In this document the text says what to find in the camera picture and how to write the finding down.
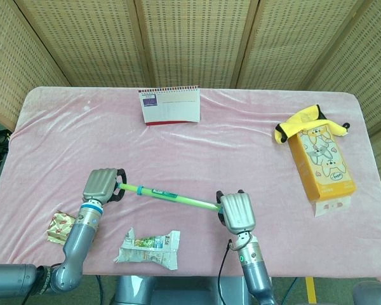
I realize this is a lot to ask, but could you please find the grey robot torso base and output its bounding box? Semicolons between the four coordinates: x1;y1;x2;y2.
113;274;252;305

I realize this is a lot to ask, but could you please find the crumpled white green plastic bag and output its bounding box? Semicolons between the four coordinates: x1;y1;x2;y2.
113;226;182;271

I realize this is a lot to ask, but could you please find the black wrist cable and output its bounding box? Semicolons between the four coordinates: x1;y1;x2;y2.
217;238;235;305

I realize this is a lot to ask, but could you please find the orange cartoon tissue box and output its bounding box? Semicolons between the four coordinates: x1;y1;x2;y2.
286;124;358;219

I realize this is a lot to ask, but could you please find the pink velvet tablecloth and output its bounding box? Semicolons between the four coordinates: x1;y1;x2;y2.
0;86;381;285

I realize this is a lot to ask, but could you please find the green plastic plunger rod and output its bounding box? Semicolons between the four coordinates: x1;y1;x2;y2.
114;180;219;211

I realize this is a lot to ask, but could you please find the yellow floor strip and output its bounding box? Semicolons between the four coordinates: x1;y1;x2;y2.
305;276;317;304

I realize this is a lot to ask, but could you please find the red white desk calendar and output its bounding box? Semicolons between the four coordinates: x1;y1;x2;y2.
138;85;202;127

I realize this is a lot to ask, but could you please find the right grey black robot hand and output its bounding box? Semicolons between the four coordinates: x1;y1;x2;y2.
215;189;257;235

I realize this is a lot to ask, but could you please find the teal cable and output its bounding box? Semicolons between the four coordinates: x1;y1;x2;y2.
284;276;298;305

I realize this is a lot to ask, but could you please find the yellow plush cloth black trim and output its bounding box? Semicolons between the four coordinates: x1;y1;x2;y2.
274;104;351;145

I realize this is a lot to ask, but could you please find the gold foil snack packet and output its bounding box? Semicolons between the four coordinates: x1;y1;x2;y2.
45;212;77;246

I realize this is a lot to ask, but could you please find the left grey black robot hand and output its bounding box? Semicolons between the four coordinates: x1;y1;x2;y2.
82;168;128;206

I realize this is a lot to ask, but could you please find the woven bamboo folding screen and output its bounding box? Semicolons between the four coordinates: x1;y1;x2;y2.
0;0;381;204

